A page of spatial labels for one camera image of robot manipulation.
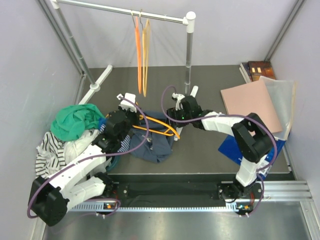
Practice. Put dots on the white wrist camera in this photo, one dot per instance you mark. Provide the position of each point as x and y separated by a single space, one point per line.
177 97
126 102

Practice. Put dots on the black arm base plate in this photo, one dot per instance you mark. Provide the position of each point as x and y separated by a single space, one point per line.
179 189

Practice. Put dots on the pink folder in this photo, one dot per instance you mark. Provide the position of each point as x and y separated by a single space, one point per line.
252 98

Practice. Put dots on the green garment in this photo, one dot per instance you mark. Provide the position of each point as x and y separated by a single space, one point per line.
71 122

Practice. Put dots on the yellow orange plastic hanger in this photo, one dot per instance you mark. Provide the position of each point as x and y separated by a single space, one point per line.
155 120

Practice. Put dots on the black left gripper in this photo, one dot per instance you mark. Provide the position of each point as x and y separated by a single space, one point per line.
136 115

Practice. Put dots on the black white striped shirt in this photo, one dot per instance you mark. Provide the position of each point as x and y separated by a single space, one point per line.
50 156

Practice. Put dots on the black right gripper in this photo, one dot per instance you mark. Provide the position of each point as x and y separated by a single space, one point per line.
173 113

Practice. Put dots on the tan yellow velvet hanger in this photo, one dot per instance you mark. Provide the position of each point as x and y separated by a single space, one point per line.
146 31

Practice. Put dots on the translucent plastic folder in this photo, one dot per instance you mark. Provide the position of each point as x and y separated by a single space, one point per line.
283 97

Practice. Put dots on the blue laundry basin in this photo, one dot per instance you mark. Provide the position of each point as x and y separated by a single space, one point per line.
113 162

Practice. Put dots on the navy blue tank top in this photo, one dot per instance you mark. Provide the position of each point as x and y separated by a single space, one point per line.
157 147

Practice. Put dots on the orange velvet hanger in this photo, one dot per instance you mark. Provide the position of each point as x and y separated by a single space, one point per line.
138 52

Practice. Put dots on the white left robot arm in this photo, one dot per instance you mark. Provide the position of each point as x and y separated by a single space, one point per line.
53 197

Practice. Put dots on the brown book stack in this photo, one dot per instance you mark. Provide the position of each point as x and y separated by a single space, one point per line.
252 70

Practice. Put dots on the blue clipboard folder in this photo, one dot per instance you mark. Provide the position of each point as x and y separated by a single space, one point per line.
230 149

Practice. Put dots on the grey white garment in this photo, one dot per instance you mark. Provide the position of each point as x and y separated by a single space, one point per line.
73 149

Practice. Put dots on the silver white clothes rack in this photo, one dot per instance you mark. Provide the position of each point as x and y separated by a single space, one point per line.
188 21

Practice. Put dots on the grey slotted cable duct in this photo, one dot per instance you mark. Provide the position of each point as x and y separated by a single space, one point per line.
109 207

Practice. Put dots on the blue white striped shirt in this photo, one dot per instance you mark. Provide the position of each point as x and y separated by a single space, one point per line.
125 145

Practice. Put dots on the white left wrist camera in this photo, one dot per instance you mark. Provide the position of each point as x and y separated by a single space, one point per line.
126 102

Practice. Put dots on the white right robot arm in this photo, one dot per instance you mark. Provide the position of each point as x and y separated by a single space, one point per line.
253 138

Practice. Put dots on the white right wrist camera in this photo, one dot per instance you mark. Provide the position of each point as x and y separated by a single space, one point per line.
177 97

